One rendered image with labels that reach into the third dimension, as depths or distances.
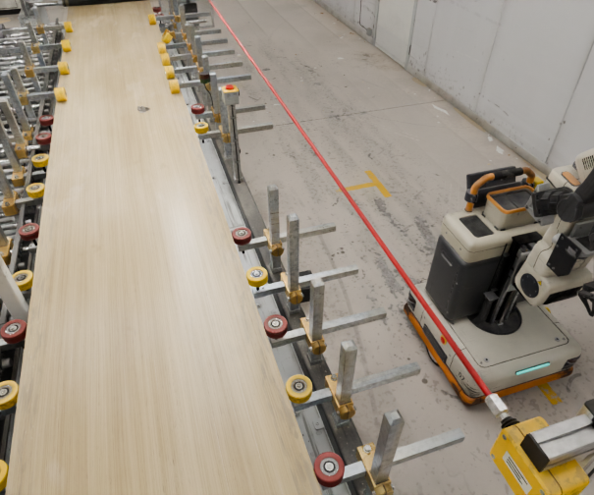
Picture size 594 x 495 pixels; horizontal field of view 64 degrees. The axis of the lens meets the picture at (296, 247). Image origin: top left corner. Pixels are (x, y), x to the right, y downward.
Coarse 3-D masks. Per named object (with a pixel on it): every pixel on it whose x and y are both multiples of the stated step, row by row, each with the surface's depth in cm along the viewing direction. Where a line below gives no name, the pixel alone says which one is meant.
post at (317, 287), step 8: (312, 280) 146; (320, 280) 145; (312, 288) 146; (320, 288) 145; (312, 296) 148; (320, 296) 148; (312, 304) 150; (320, 304) 150; (312, 312) 153; (320, 312) 153; (312, 320) 155; (320, 320) 156; (312, 328) 157; (320, 328) 158; (312, 336) 160; (320, 336) 161; (312, 360) 169
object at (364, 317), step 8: (360, 312) 172; (368, 312) 172; (376, 312) 172; (384, 312) 172; (336, 320) 169; (344, 320) 169; (352, 320) 169; (360, 320) 170; (368, 320) 172; (328, 328) 167; (336, 328) 168; (344, 328) 170; (288, 336) 164; (296, 336) 164; (304, 336) 166; (272, 344) 162; (280, 344) 164
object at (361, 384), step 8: (400, 368) 154; (408, 368) 154; (416, 368) 154; (368, 376) 152; (376, 376) 152; (384, 376) 152; (392, 376) 152; (400, 376) 153; (408, 376) 155; (352, 384) 150; (360, 384) 150; (368, 384) 150; (376, 384) 152; (384, 384) 153; (312, 392) 148; (320, 392) 148; (328, 392) 148; (352, 392) 150; (312, 400) 146; (320, 400) 147; (328, 400) 148; (296, 408) 145; (304, 408) 146
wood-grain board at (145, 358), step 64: (128, 64) 337; (64, 128) 264; (128, 128) 264; (192, 128) 264; (64, 192) 217; (128, 192) 217; (192, 192) 217; (64, 256) 184; (128, 256) 184; (192, 256) 184; (64, 320) 160; (128, 320) 160; (192, 320) 160; (256, 320) 160; (64, 384) 141; (128, 384) 141; (192, 384) 141; (256, 384) 141; (64, 448) 127; (128, 448) 127; (192, 448) 127; (256, 448) 127
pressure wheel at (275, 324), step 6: (270, 318) 160; (276, 318) 160; (282, 318) 160; (264, 324) 158; (270, 324) 158; (276, 324) 158; (282, 324) 158; (270, 330) 156; (276, 330) 156; (282, 330) 156; (270, 336) 157; (276, 336) 156; (282, 336) 158
